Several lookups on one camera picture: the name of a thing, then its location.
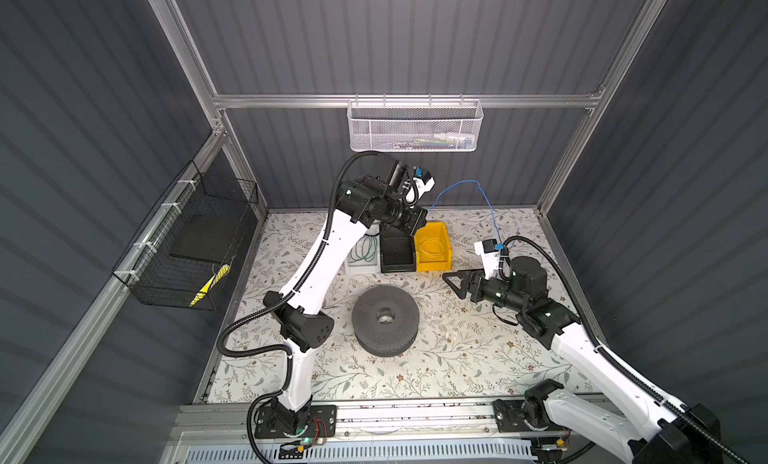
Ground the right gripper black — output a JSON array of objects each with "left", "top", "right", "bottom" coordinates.
[{"left": 442, "top": 266, "right": 525, "bottom": 314}]

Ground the blue cable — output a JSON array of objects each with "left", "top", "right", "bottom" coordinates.
[{"left": 427, "top": 180, "right": 504, "bottom": 244}]

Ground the grey perforated spool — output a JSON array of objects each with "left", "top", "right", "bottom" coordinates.
[{"left": 351, "top": 285, "right": 420, "bottom": 358}]

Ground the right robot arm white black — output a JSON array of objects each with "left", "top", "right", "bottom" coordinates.
[{"left": 442, "top": 256, "right": 724, "bottom": 463}]

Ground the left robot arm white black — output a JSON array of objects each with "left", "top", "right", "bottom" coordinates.
[{"left": 265, "top": 151, "right": 435, "bottom": 435}]

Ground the black plastic bin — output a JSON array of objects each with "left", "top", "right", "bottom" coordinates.
[{"left": 379, "top": 228, "right": 416, "bottom": 273}]

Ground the yellow plastic bin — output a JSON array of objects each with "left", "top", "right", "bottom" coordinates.
[{"left": 414, "top": 222, "right": 453, "bottom": 272}]

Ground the white plastic bin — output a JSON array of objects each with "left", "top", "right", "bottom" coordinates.
[{"left": 343, "top": 235, "right": 380, "bottom": 275}]

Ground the white vented strip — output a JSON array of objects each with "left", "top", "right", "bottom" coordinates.
[{"left": 179, "top": 438, "right": 538, "bottom": 464}]

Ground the yellow black item in basket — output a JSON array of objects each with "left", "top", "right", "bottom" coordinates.
[{"left": 189, "top": 264, "right": 231, "bottom": 307}]

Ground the black pad in basket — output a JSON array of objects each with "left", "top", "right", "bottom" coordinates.
[{"left": 169, "top": 214, "right": 243, "bottom": 263}]

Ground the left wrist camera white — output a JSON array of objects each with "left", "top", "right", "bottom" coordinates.
[{"left": 405, "top": 167, "right": 435, "bottom": 206}]

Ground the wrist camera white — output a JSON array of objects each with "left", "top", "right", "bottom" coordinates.
[
  {"left": 474, "top": 238, "right": 500, "bottom": 280},
  {"left": 405, "top": 167, "right": 435, "bottom": 206}
]

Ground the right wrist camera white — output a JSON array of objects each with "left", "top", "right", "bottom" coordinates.
[{"left": 474, "top": 238, "right": 500, "bottom": 280}]

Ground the white wire mesh basket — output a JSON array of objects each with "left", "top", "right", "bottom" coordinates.
[{"left": 346, "top": 99, "right": 484, "bottom": 153}]

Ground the right black corrugated hose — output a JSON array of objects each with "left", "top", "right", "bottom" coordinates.
[{"left": 502, "top": 235, "right": 751, "bottom": 464}]

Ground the black corrugated hose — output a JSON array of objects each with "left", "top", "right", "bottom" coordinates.
[
  {"left": 502, "top": 235, "right": 751, "bottom": 464},
  {"left": 215, "top": 150, "right": 385, "bottom": 464}
]

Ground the left black corrugated hose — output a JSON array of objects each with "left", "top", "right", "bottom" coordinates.
[{"left": 215, "top": 150, "right": 385, "bottom": 464}]

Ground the black wire basket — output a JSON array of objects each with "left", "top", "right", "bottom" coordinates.
[{"left": 113, "top": 162, "right": 259, "bottom": 311}]

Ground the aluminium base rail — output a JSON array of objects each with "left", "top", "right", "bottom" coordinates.
[{"left": 173, "top": 397, "right": 661, "bottom": 447}]

